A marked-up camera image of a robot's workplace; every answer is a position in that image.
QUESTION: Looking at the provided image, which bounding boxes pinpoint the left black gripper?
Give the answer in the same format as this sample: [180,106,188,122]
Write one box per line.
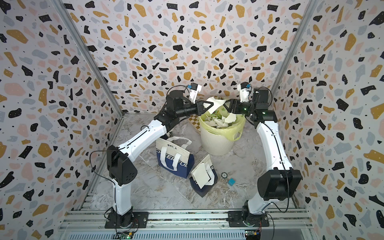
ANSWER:
[175,100,215,120]

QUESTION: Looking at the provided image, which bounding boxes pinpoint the white receipt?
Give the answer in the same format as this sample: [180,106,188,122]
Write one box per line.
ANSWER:
[207,97,226,115]
[192,163,211,189]

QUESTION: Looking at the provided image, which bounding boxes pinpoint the torn receipt scrap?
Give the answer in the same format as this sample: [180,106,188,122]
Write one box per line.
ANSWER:
[224,113,237,124]

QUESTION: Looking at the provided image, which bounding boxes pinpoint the navy white tote bag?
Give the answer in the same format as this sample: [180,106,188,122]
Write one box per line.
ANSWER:
[156,137,195,179]

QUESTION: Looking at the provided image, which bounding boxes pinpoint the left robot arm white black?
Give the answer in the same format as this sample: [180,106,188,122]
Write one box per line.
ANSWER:
[105,90,214,230]

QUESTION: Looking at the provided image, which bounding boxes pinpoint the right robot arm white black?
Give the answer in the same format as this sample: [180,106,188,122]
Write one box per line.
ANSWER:
[225,83,302,227]

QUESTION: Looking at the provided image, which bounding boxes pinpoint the paper scraps in bin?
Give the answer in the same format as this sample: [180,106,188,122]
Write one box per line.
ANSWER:
[203,110,235,129]

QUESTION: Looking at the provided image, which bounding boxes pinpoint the wooden checkerboard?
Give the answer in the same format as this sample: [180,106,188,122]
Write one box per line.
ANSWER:
[188,115,200,133]

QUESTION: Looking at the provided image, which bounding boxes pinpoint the yellow-green bin liner bag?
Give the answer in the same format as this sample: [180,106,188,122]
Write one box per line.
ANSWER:
[198,97,246,142]

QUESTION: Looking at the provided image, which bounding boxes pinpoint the white plastic trash bin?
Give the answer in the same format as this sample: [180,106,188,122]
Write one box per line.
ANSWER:
[199,119,245,156]

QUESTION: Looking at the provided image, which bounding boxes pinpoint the near navy tote bag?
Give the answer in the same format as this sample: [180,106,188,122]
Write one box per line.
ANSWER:
[190,155,218,197]

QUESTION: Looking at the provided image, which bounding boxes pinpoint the small teal cube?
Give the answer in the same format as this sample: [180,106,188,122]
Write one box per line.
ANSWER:
[228,179,236,186]

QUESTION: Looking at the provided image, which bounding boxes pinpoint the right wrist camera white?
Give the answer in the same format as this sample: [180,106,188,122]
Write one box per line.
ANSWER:
[237,82,252,103]

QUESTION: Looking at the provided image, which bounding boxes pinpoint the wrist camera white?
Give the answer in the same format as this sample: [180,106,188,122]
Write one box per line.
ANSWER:
[237,82,252,103]
[187,83,202,104]

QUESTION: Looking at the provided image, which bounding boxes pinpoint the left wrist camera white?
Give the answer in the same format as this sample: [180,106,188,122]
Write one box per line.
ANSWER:
[187,83,202,104]

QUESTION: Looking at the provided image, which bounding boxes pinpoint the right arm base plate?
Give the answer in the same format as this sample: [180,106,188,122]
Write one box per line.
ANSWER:
[226,211,270,228]

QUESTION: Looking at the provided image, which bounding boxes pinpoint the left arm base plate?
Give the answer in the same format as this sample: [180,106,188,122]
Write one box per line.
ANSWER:
[105,211,149,231]

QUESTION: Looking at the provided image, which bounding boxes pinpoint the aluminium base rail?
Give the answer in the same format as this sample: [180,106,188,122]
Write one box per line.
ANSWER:
[56,209,317,240]

